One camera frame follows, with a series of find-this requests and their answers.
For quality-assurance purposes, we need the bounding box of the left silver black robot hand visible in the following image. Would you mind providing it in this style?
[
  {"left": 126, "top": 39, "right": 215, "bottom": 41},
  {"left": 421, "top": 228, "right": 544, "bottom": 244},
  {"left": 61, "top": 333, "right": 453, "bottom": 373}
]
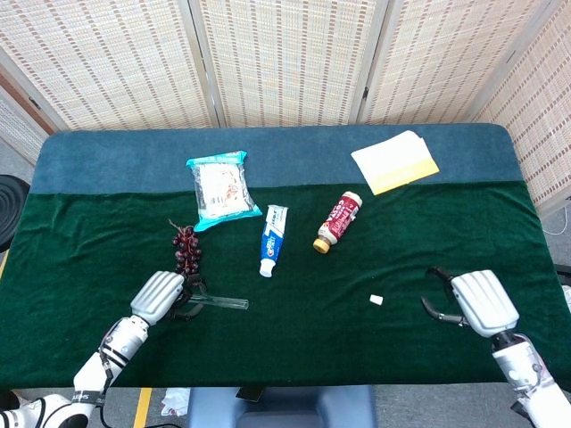
[{"left": 129, "top": 269, "right": 209, "bottom": 325}]

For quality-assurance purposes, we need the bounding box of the dark red grape bunch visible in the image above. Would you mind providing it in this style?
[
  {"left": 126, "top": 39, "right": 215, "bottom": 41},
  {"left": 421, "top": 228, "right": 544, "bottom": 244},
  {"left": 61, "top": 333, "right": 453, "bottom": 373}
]
[{"left": 167, "top": 218, "right": 203, "bottom": 281}]

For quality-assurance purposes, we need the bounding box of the teal clear snack packet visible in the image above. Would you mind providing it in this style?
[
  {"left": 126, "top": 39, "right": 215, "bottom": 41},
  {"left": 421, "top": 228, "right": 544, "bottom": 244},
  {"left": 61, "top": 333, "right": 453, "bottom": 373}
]
[{"left": 186, "top": 150, "right": 263, "bottom": 233}]

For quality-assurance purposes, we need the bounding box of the black round stool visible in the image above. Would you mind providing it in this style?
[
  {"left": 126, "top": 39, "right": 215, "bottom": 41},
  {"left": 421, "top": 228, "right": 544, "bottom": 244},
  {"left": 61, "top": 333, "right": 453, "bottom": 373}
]
[{"left": 0, "top": 175, "right": 31, "bottom": 253}]

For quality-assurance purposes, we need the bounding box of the blue table cover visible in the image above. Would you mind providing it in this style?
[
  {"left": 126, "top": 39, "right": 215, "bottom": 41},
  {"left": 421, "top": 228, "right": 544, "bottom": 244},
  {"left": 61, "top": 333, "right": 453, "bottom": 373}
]
[{"left": 29, "top": 123, "right": 524, "bottom": 196}]

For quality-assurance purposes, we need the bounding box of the red label bottle yellow cap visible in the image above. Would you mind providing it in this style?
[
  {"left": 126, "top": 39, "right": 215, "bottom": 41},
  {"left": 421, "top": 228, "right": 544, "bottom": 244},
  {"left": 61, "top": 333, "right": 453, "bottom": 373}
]
[{"left": 312, "top": 191, "right": 364, "bottom": 255}]

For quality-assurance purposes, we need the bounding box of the crumpled white cloth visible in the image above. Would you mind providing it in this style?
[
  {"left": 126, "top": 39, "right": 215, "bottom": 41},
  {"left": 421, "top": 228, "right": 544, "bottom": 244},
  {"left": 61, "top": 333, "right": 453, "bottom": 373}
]
[{"left": 160, "top": 387, "right": 192, "bottom": 418}]

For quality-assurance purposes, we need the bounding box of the woven bamboo screen panel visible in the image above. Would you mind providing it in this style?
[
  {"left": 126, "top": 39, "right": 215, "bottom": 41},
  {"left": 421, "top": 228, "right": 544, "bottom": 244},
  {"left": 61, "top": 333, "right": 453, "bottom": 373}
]
[
  {"left": 189, "top": 0, "right": 390, "bottom": 129},
  {"left": 0, "top": 84, "right": 49, "bottom": 167},
  {"left": 468, "top": 0, "right": 571, "bottom": 216},
  {"left": 356, "top": 0, "right": 561, "bottom": 126},
  {"left": 0, "top": 0, "right": 220, "bottom": 131}
]

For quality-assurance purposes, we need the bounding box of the blue white toothpaste tube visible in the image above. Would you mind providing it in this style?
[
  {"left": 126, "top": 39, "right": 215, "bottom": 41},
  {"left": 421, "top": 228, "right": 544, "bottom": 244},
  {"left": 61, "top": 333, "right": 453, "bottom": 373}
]
[{"left": 259, "top": 204, "right": 289, "bottom": 279}]

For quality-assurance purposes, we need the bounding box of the transparent glass test tube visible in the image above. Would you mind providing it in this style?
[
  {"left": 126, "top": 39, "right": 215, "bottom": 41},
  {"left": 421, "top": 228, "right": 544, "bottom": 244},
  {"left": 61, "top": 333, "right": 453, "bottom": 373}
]
[{"left": 186, "top": 293, "right": 250, "bottom": 312}]

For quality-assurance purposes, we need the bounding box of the white yellow paper stack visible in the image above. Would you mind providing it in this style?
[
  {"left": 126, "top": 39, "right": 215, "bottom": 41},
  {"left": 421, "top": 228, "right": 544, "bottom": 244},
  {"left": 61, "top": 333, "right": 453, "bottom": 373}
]
[{"left": 350, "top": 129, "right": 441, "bottom": 196}]

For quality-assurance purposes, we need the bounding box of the green velvet cloth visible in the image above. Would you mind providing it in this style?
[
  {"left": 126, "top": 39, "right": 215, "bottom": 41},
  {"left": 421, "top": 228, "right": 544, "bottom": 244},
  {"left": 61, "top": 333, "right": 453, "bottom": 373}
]
[{"left": 0, "top": 180, "right": 559, "bottom": 389}]

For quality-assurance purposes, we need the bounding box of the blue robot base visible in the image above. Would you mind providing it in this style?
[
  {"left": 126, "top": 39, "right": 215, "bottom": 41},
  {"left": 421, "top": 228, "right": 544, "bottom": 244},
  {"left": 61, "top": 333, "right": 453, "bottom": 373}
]
[{"left": 186, "top": 385, "right": 378, "bottom": 428}]

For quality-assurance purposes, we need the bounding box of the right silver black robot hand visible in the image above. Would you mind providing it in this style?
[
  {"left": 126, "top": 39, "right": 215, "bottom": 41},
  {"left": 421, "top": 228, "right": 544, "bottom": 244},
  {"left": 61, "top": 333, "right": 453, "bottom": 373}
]
[{"left": 420, "top": 266, "right": 521, "bottom": 339}]

